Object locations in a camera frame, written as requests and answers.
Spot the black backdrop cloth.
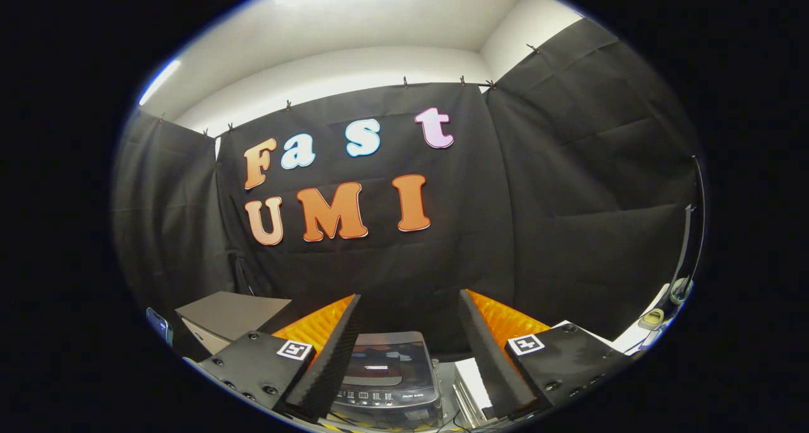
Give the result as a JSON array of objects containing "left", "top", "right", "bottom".
[{"left": 113, "top": 17, "right": 704, "bottom": 358}]

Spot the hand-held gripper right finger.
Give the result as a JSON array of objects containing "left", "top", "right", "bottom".
[{"left": 459, "top": 288, "right": 633, "bottom": 420}]

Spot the row of dark backdrop clips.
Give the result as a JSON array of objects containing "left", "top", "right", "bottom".
[{"left": 157, "top": 41, "right": 543, "bottom": 138}]

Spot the silver metal rail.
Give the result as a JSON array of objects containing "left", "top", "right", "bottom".
[{"left": 451, "top": 357, "right": 501, "bottom": 422}]

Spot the grey washing machine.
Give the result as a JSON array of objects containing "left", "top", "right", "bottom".
[{"left": 329, "top": 331, "right": 445, "bottom": 430}]

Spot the dark transparent washing machine lid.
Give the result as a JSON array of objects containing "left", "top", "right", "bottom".
[{"left": 344, "top": 331, "right": 437, "bottom": 389}]

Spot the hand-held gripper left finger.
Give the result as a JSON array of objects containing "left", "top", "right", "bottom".
[{"left": 195, "top": 293, "right": 363, "bottom": 422}]

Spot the blue-edged dark device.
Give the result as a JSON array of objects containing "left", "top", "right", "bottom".
[{"left": 146, "top": 306, "right": 174, "bottom": 347}]

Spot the teal round object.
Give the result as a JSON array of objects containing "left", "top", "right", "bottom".
[{"left": 669, "top": 276, "right": 695, "bottom": 306}]

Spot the grey box stand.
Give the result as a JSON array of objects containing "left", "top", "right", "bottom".
[{"left": 174, "top": 291, "right": 293, "bottom": 357}]

